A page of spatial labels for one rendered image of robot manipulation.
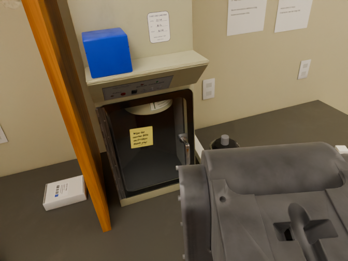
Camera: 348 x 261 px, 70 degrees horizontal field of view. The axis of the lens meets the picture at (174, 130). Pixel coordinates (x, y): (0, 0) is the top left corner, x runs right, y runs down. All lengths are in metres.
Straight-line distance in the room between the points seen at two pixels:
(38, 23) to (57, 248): 0.72
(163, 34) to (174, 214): 0.64
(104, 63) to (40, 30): 0.14
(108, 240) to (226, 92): 0.96
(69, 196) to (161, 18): 0.76
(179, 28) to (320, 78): 1.27
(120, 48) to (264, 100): 1.16
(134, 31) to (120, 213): 0.66
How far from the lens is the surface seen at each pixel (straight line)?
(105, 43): 0.62
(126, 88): 0.69
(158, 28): 0.75
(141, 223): 0.99
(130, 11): 0.72
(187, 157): 0.89
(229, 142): 0.93
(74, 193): 1.12
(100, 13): 0.72
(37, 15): 0.63
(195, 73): 0.73
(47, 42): 0.64
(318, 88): 1.90
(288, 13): 1.53
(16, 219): 1.20
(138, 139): 0.85
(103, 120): 0.79
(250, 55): 1.45
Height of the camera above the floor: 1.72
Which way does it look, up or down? 33 degrees down
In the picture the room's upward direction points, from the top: 4 degrees counter-clockwise
